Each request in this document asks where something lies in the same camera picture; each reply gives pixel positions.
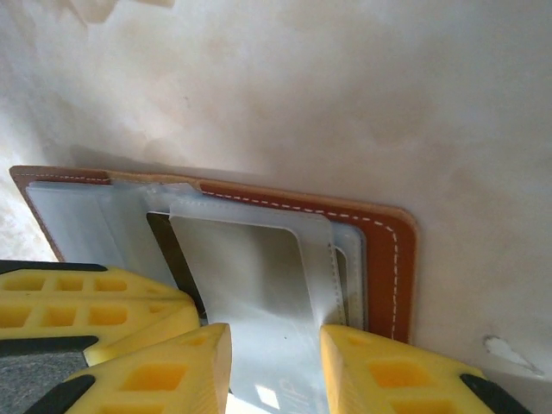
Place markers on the dark brown card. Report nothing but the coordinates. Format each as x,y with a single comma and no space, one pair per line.
172,259

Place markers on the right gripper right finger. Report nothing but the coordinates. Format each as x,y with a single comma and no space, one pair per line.
388,379

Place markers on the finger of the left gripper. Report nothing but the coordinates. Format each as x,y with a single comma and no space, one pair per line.
64,284
64,317

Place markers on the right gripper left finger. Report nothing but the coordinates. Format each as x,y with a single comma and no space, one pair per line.
164,379

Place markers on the brown leather card holder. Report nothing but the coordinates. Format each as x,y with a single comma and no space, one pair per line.
379,276

